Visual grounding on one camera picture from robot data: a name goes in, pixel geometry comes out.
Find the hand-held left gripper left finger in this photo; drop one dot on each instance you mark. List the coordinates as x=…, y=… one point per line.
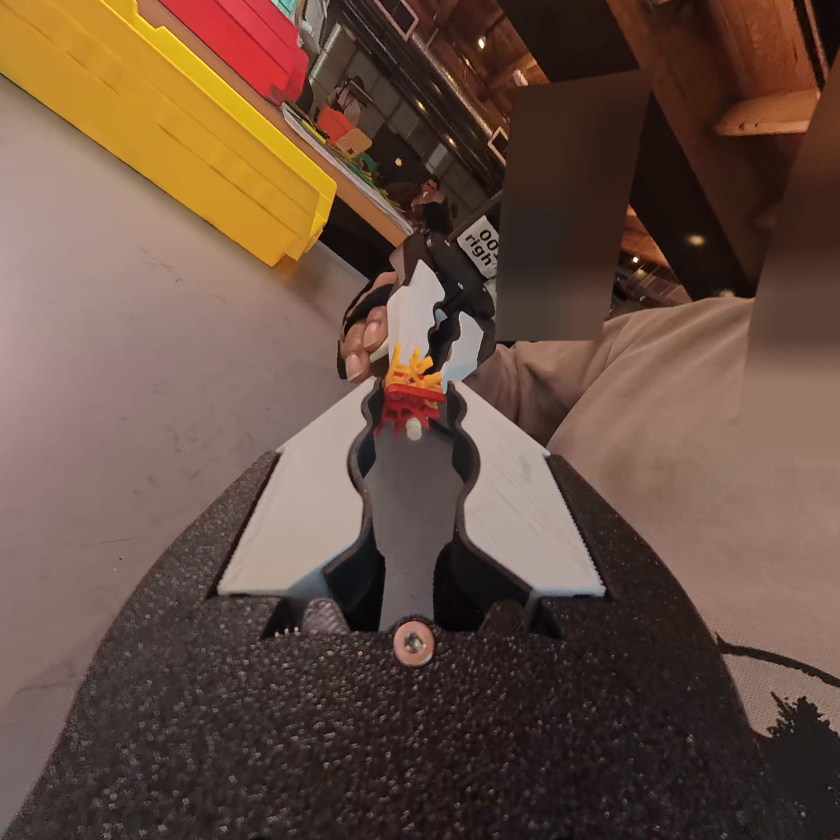
x=295, y=518

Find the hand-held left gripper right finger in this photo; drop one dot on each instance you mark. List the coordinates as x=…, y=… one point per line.
x=531, y=518

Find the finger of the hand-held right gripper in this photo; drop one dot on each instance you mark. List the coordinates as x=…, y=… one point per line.
x=467, y=348
x=413, y=308

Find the red and yellow connector stack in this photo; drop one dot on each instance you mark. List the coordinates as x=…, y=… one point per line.
x=410, y=400

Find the person's right forearm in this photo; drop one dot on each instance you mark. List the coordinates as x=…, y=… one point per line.
x=590, y=367

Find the person's right hand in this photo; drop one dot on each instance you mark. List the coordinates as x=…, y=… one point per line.
x=361, y=328

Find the tan cardboard piece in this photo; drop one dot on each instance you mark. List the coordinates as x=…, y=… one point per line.
x=354, y=143

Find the person's beige sweatshirt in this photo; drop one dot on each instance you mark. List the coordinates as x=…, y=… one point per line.
x=689, y=525

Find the small red bin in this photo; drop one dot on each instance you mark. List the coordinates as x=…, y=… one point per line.
x=333, y=124

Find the red plastic bin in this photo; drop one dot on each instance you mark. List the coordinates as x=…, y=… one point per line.
x=243, y=33

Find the nested yellow plastic bins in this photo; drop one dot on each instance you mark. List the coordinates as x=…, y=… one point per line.
x=164, y=111

